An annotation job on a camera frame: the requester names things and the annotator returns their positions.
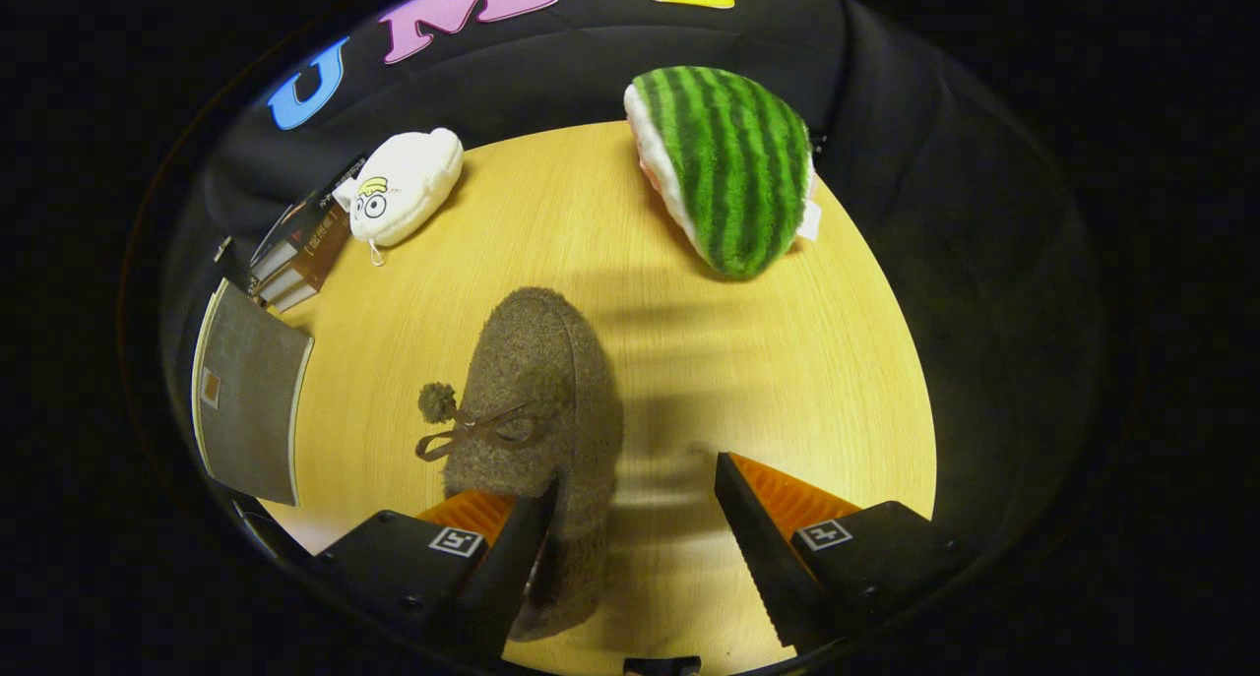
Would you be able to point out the brown book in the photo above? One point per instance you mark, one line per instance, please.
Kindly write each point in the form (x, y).
(290, 297)
(320, 253)

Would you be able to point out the grey fabric storage box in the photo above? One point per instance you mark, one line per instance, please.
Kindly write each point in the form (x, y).
(251, 400)

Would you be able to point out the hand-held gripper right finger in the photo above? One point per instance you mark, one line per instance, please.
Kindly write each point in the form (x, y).
(768, 558)

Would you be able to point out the silver clip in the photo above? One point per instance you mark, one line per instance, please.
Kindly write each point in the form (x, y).
(222, 248)

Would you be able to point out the watermelon slice plush toy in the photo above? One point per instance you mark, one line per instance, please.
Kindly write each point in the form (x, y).
(733, 164)

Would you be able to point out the brown fuzzy shoe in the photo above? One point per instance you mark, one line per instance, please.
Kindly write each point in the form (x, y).
(536, 381)

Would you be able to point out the dark cover book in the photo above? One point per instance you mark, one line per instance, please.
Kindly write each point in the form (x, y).
(315, 204)

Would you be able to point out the white plush toy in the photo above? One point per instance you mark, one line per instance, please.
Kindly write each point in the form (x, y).
(409, 184)

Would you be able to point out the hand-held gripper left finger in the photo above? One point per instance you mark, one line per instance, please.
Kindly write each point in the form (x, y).
(502, 578)

